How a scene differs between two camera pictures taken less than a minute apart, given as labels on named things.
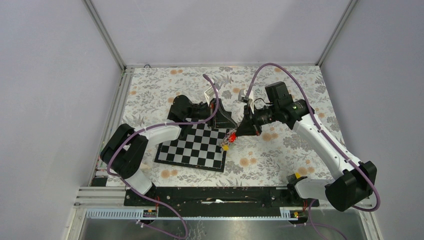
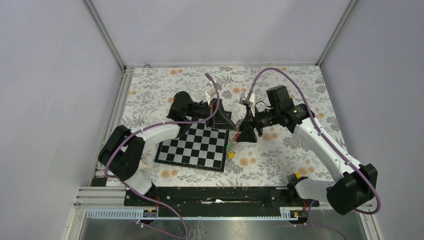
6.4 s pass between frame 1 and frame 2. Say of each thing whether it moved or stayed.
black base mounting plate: stayed
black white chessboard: stayed
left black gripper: stayed
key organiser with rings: moved
